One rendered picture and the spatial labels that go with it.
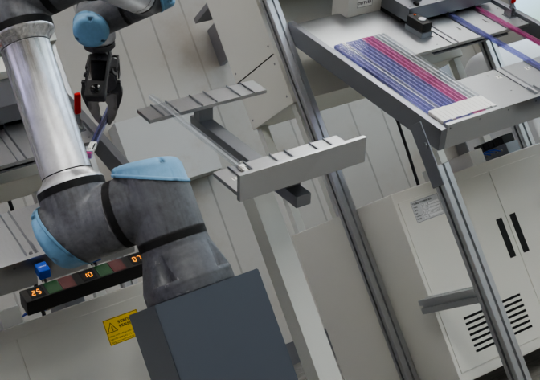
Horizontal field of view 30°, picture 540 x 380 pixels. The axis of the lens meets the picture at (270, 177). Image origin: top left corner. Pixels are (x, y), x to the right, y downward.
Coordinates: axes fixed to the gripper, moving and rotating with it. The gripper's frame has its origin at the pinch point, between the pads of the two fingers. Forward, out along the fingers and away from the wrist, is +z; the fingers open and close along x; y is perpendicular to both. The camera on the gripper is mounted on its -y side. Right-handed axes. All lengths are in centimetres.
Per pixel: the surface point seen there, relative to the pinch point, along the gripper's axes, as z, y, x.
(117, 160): 8.0, -4.5, -3.1
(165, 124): 166, 260, 10
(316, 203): 222, 266, -74
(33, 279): 11.4, -43.3, 10.2
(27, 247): 8.0, -36.9, 12.1
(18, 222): 8.0, -28.4, 15.7
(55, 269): 10.7, -40.8, 6.1
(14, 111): 4.6, 11.4, 23.8
